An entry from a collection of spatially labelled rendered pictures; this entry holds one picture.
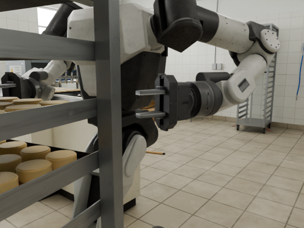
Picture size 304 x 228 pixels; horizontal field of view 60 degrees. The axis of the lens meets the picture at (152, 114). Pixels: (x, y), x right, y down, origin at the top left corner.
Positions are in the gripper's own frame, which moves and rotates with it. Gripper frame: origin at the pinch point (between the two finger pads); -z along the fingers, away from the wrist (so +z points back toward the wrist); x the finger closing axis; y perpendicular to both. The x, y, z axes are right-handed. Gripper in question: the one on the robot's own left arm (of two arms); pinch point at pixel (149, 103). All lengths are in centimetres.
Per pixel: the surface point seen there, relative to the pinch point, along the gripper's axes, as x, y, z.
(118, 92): 3.6, 7.6, -11.3
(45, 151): -6.9, -0.8, -21.5
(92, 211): -16.2, 7.1, -16.5
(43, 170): -7.1, 7.8, -23.8
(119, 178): -11.4, 7.7, -11.5
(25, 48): 9.7, 12.4, -25.5
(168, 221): -104, -94, 79
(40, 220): -104, -147, 1
